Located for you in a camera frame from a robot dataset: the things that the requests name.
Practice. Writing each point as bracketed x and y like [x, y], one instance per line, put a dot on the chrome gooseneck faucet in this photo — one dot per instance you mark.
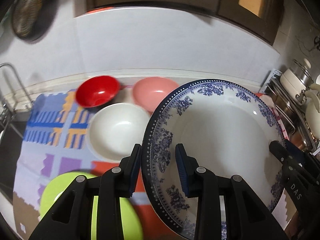
[15, 75]

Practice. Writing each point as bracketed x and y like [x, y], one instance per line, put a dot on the green plate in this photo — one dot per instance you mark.
[131, 220]

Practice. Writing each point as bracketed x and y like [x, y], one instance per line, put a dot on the steel sink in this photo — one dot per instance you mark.
[10, 155]

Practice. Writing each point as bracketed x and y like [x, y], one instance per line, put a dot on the cream kettle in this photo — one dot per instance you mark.
[312, 110]

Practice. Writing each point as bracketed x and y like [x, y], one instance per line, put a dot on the black frying pan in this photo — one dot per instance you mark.
[27, 17]

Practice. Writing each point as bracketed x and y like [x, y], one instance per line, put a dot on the red bowl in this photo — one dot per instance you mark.
[96, 92]

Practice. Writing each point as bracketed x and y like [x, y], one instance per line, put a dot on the steel pot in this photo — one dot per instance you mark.
[285, 105]

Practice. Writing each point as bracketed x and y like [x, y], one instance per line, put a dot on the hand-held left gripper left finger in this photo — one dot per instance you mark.
[133, 170]

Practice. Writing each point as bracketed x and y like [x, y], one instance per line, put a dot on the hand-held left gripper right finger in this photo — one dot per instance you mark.
[181, 170]

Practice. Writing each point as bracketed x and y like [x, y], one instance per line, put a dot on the pink bowl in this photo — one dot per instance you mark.
[150, 92]

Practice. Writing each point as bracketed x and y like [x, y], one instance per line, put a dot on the white bowl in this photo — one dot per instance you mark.
[117, 130]

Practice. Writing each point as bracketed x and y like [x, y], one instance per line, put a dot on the colourful patterned mat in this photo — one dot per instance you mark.
[62, 160]

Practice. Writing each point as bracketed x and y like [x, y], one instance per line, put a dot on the cream cooking pot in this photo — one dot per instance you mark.
[290, 78]

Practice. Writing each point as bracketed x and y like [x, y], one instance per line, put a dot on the glass pot lid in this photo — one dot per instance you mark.
[303, 70]

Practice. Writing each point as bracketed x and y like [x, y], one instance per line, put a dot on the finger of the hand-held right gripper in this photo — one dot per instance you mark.
[278, 151]
[296, 153]

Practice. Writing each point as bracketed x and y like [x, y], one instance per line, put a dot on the blue floral white plate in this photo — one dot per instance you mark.
[225, 142]

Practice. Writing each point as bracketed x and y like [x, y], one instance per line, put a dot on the black scissors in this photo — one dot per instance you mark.
[317, 43]

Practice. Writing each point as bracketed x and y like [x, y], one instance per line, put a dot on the white pot rack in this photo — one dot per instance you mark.
[271, 80]

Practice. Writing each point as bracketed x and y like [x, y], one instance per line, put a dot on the brown window frame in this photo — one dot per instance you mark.
[225, 15]

